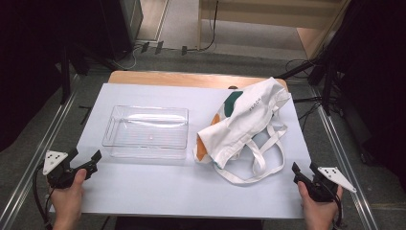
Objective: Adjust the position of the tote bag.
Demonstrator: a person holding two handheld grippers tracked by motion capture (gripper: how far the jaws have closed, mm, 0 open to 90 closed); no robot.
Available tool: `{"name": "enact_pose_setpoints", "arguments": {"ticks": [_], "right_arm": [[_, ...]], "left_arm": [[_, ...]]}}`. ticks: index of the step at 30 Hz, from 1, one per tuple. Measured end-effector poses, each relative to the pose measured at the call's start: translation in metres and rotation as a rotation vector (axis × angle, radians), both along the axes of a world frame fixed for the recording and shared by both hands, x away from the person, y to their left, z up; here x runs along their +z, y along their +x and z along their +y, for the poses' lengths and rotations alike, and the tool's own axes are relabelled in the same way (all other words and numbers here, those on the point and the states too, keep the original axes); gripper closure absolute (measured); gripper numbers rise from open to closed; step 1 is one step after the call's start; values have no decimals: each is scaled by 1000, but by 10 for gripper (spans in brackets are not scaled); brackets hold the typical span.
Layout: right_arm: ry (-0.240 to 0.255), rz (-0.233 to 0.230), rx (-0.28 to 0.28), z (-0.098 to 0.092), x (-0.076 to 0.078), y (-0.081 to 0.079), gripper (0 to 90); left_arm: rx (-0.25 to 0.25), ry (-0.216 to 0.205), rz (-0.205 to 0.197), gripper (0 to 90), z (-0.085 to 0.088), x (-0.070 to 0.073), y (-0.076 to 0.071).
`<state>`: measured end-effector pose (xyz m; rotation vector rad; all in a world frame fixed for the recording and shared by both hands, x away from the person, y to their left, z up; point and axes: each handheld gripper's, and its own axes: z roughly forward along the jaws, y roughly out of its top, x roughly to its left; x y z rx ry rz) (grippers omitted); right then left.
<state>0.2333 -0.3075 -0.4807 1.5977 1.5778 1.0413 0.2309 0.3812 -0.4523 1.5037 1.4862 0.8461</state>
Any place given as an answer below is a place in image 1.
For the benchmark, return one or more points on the white table cover board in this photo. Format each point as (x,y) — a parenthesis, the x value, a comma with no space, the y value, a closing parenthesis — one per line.
(153,188)

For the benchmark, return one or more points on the person's right hand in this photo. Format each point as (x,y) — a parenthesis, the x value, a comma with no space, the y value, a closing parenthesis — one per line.
(320,214)

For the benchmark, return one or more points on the metal floor rail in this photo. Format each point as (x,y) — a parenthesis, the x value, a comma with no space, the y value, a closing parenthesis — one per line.
(35,156)
(346,159)

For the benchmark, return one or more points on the clear plastic container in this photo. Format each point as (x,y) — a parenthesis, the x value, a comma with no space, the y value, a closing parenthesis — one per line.
(146,132)

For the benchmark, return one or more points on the black cabinet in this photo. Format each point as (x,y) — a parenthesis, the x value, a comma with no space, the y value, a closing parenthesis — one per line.
(119,25)

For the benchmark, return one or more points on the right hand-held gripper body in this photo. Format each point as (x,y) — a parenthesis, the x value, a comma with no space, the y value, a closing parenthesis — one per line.
(332,177)

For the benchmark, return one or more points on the black tripod stand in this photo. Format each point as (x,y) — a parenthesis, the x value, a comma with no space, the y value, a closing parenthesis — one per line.
(319,68)

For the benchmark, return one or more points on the person's left hand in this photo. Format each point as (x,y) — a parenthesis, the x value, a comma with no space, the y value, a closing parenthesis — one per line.
(67,201)

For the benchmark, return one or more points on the light wooden furniture frame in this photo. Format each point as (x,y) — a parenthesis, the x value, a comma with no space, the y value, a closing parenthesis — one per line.
(255,12)

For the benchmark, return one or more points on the white tote bag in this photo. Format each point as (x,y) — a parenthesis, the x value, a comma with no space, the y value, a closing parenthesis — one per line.
(249,121)

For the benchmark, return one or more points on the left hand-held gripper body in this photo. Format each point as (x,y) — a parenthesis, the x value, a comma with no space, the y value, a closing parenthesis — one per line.
(55,159)

